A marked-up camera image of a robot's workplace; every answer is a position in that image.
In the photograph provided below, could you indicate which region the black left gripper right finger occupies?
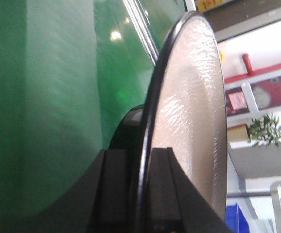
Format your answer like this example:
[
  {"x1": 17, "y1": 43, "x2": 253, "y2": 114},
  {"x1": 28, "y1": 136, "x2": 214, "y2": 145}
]
[{"x1": 148, "y1": 148, "x2": 231, "y2": 233}]

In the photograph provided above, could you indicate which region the cream plate with black rim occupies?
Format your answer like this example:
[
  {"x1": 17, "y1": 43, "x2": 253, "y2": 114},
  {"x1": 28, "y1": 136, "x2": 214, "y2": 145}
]
[{"x1": 128, "y1": 11, "x2": 228, "y2": 233}]

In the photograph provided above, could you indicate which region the green circular conveyor belt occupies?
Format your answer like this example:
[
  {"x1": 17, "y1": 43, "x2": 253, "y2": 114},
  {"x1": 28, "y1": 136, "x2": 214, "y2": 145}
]
[{"x1": 0, "y1": 0, "x2": 187, "y2": 224}]

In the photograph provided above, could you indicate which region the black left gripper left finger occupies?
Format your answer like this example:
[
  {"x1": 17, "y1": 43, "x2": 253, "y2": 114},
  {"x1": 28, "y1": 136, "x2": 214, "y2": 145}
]
[{"x1": 28, "y1": 149, "x2": 128, "y2": 233}]

